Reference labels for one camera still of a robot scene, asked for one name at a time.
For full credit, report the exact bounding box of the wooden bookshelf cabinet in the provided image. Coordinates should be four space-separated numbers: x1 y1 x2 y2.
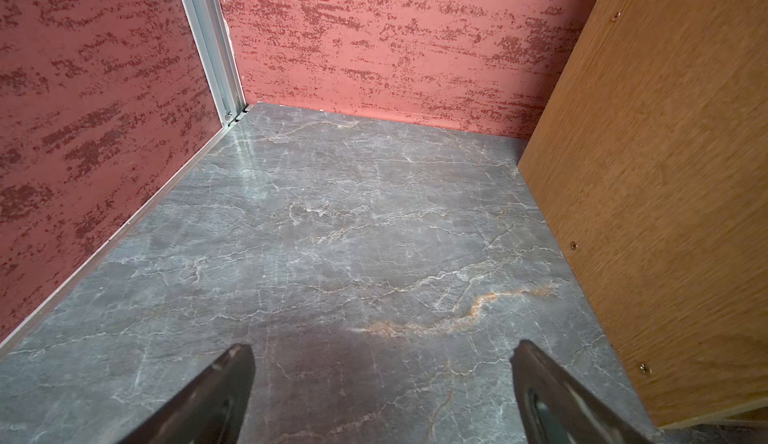
519 0 767 429

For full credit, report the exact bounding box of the left aluminium corner post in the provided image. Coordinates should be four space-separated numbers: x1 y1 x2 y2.
181 0 248 129

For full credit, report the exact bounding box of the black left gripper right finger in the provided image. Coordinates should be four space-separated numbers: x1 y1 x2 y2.
510 340 648 443

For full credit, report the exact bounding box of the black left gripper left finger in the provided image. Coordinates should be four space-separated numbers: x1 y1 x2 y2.
121 344 256 443

